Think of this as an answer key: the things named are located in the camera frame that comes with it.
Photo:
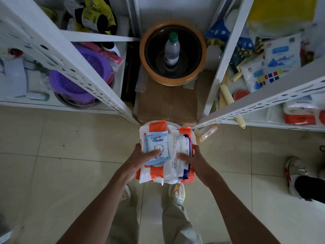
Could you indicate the person's left hand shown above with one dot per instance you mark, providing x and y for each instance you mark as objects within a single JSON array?
[{"x": 138, "y": 160}]

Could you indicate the person's right hand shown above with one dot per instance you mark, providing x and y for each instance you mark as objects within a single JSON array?
[{"x": 200, "y": 167}]

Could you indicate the person's left thumb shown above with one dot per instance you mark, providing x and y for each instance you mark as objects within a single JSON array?
[{"x": 154, "y": 153}]

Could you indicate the person's right thumb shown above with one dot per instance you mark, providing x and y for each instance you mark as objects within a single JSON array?
[{"x": 184, "y": 157}]

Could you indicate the blue wet wipes packet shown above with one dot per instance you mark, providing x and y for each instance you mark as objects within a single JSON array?
[{"x": 156, "y": 142}]

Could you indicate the white wipes packet blue edge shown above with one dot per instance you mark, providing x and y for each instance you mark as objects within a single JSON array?
[{"x": 177, "y": 147}]

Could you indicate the person's left forearm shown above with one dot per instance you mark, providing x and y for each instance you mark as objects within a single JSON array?
[{"x": 101, "y": 210}]

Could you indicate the person's right forearm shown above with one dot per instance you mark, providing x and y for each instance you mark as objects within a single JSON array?
[{"x": 236, "y": 213}]

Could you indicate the small orange labelled tube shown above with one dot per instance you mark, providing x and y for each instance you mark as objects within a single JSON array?
[{"x": 207, "y": 133}]

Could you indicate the person's right shoe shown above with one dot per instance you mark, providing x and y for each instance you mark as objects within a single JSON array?
[{"x": 177, "y": 194}]

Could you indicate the person's shoe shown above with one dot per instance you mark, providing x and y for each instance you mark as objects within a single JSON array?
[
  {"x": 177, "y": 194},
  {"x": 126, "y": 193},
  {"x": 293, "y": 172}
]

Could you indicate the person's left shoe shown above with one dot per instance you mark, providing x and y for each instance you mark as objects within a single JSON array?
[{"x": 126, "y": 193}]

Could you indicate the brown cardboard box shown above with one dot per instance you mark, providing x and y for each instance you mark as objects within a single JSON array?
[{"x": 167, "y": 104}]

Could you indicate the person's grey trousers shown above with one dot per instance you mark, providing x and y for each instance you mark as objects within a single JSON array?
[{"x": 175, "y": 226}]

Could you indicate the long wooden rolling pin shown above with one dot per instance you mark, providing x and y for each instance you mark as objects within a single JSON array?
[{"x": 228, "y": 97}]

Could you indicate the orange pot with black inside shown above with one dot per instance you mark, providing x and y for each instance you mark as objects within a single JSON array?
[{"x": 149, "y": 71}]

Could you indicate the red round lid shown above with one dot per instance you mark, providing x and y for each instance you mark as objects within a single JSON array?
[{"x": 240, "y": 94}]

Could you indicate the steel bowl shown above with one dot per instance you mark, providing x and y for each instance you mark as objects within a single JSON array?
[{"x": 73, "y": 104}]

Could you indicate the short wooden rolling pin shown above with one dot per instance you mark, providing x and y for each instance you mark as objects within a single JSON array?
[{"x": 236, "y": 76}]

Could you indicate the white metal shelf rack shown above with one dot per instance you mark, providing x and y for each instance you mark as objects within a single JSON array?
[
  {"x": 61, "y": 52},
  {"x": 266, "y": 96}
]

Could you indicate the clear plastic bottle green cap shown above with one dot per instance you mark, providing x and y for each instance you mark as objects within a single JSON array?
[{"x": 172, "y": 52}]

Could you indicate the pink packet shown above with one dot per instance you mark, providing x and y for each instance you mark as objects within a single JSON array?
[{"x": 111, "y": 57}]

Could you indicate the white packet with blue print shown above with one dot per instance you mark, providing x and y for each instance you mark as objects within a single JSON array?
[{"x": 250, "y": 73}]

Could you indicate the purple plastic basket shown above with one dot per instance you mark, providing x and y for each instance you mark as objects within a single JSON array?
[{"x": 83, "y": 73}]

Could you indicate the dark blue patterned packet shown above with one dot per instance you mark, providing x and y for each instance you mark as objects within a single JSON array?
[{"x": 241, "y": 54}]

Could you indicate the orange and white shelf packet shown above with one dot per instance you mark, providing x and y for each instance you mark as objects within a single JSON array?
[{"x": 302, "y": 113}]

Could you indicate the blue plastic packet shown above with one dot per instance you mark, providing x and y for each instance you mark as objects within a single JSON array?
[{"x": 218, "y": 31}]

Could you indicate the white packet with blue mountains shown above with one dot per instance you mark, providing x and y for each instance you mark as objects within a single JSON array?
[{"x": 281, "y": 54}]

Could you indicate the black and white packet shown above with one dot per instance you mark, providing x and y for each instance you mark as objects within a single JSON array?
[{"x": 92, "y": 20}]

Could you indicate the yellow and black packet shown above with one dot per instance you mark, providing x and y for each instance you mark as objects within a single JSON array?
[{"x": 100, "y": 7}]

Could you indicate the white folded packet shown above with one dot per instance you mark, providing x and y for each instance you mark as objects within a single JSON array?
[{"x": 15, "y": 77}]

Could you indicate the yellow plastic bag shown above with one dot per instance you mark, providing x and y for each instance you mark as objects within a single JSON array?
[{"x": 279, "y": 10}]

